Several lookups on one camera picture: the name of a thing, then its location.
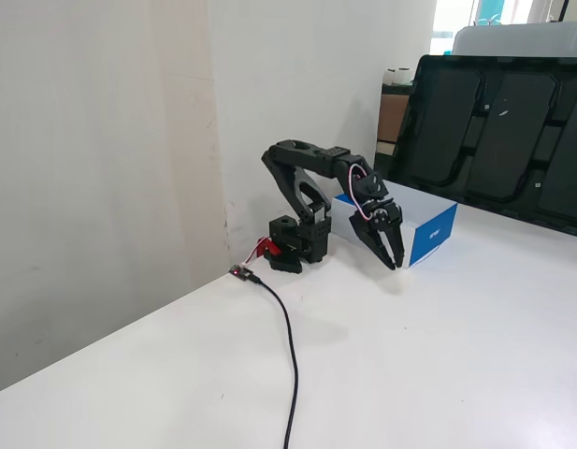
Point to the gray plastic container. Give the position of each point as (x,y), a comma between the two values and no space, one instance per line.
(517,39)

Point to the black plastic tray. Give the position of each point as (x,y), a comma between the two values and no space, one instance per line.
(503,140)

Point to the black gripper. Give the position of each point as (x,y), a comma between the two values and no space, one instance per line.
(387,224)

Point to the red clamp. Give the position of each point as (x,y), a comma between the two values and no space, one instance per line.
(269,247)

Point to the brown cardboard box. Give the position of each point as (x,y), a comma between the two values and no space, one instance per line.
(391,117)

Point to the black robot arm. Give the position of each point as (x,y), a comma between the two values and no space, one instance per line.
(307,156)

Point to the blue white cardboard box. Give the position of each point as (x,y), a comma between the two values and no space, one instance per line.
(433,234)

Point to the small controller board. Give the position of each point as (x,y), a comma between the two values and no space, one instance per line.
(239,272)

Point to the white roll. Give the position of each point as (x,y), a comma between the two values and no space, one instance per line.
(404,76)
(391,77)

